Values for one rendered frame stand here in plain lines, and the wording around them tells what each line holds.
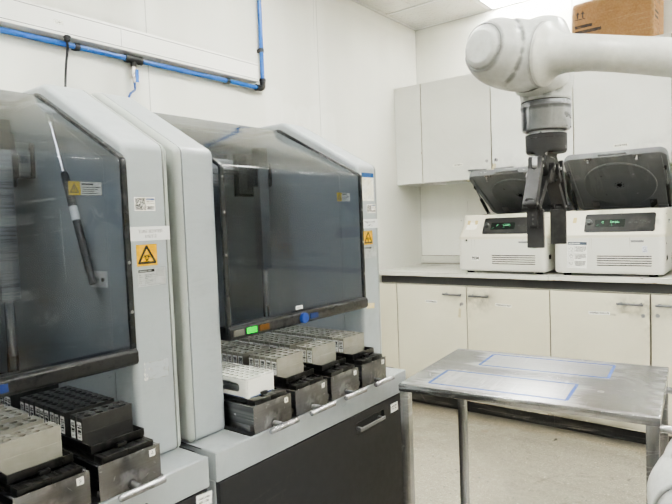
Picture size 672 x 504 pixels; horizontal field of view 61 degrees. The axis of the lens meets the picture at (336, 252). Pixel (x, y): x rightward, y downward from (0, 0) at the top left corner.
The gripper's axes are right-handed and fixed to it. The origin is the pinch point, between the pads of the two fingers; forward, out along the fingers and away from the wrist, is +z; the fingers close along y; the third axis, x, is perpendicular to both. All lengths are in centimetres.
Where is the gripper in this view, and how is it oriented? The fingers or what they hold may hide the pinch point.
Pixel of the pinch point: (547, 239)
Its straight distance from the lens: 117.1
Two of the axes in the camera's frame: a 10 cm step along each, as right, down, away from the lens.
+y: 6.1, -0.7, 7.9
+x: -7.9, 0.0, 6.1
